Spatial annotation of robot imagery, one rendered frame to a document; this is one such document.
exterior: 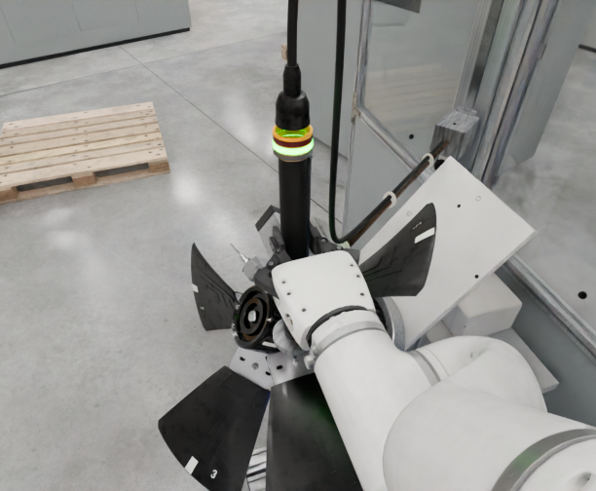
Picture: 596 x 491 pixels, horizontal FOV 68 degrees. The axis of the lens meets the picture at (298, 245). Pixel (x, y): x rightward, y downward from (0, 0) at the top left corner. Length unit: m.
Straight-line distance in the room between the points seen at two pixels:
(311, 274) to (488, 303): 0.81
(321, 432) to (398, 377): 0.33
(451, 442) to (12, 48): 6.07
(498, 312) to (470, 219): 0.40
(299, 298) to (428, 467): 0.28
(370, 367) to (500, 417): 0.20
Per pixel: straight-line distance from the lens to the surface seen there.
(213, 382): 0.91
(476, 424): 0.23
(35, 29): 6.14
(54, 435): 2.28
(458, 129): 1.07
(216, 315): 1.07
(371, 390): 0.40
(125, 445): 2.14
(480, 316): 1.23
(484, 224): 0.90
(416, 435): 0.25
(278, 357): 0.80
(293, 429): 0.74
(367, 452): 0.40
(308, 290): 0.48
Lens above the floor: 1.85
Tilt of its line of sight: 42 degrees down
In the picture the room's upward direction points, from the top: straight up
